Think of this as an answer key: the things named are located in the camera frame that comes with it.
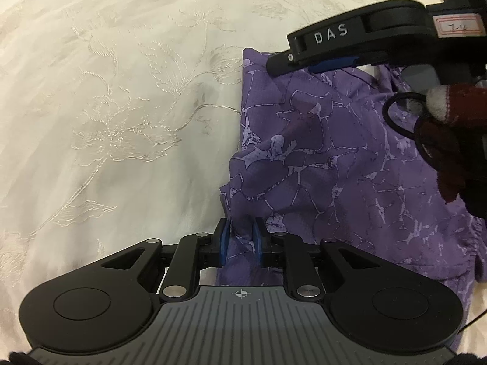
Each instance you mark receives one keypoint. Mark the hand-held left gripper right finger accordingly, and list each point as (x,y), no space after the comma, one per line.
(258,244)

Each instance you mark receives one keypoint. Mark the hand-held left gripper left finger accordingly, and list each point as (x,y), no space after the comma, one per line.
(224,245)

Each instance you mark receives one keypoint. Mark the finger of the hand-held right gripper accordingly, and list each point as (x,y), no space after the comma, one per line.
(334,34)

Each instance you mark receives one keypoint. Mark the purple patterned garment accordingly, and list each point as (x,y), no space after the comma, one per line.
(323,152)

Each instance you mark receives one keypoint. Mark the person's right hand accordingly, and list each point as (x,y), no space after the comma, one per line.
(452,148)

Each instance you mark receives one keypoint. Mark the cream embroidered bedspread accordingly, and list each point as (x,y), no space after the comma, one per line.
(114,102)

